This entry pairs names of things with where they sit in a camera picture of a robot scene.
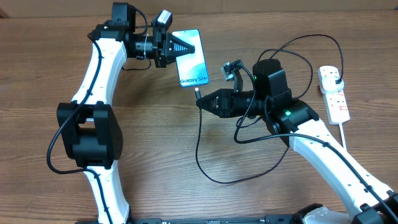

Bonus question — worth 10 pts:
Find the Samsung Galaxy smartphone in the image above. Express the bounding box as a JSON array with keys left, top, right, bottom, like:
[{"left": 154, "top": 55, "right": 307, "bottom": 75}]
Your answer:
[{"left": 172, "top": 29, "right": 210, "bottom": 87}]

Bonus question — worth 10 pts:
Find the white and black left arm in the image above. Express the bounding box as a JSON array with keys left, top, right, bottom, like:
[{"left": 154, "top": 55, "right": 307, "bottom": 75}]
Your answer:
[{"left": 55, "top": 2, "right": 195, "bottom": 223}]

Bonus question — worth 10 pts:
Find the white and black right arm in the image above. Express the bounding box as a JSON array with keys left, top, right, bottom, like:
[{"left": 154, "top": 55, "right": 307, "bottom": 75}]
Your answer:
[{"left": 195, "top": 59, "right": 397, "bottom": 223}]

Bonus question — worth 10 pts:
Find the white charger plug adapter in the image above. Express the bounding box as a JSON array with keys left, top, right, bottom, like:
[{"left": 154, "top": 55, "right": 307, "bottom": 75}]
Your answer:
[{"left": 320, "top": 77, "right": 345, "bottom": 94}]

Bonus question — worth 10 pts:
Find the white power strip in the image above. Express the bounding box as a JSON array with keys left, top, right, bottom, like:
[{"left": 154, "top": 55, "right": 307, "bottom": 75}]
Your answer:
[{"left": 318, "top": 65, "right": 350, "bottom": 124}]

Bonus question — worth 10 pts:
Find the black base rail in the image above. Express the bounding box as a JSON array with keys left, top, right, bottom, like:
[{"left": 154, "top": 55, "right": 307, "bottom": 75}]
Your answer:
[{"left": 74, "top": 203, "right": 352, "bottom": 224}]

